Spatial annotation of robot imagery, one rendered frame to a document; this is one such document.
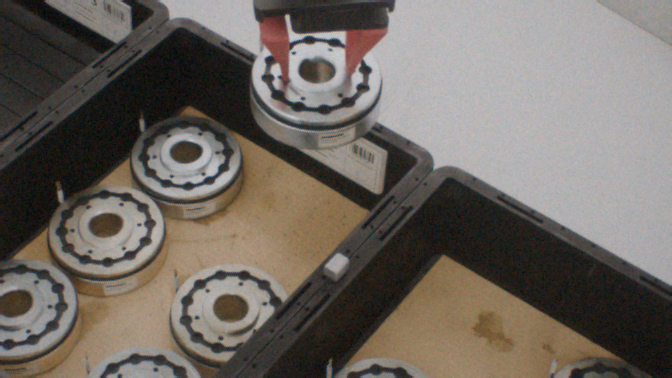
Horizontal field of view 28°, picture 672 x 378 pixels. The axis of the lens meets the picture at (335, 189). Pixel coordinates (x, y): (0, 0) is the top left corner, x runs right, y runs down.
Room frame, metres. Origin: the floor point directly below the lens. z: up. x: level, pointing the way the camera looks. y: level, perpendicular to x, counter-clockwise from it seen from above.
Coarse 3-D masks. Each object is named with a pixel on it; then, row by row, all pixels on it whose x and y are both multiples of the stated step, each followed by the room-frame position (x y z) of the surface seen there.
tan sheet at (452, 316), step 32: (416, 288) 0.71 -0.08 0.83; (448, 288) 0.71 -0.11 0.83; (480, 288) 0.72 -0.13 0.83; (384, 320) 0.67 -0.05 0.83; (416, 320) 0.68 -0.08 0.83; (448, 320) 0.68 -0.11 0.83; (480, 320) 0.68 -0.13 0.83; (512, 320) 0.68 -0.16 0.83; (544, 320) 0.69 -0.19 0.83; (384, 352) 0.64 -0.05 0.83; (416, 352) 0.64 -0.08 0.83; (448, 352) 0.65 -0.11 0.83; (480, 352) 0.65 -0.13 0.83; (512, 352) 0.65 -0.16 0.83; (544, 352) 0.65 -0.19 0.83; (576, 352) 0.65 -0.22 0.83; (608, 352) 0.66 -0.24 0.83
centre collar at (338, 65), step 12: (300, 60) 0.76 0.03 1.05; (312, 60) 0.76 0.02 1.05; (324, 60) 0.76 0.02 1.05; (336, 60) 0.76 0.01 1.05; (336, 72) 0.75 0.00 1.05; (288, 84) 0.74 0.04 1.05; (300, 84) 0.73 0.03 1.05; (312, 84) 0.73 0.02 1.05; (324, 84) 0.73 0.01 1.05; (336, 84) 0.74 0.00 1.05
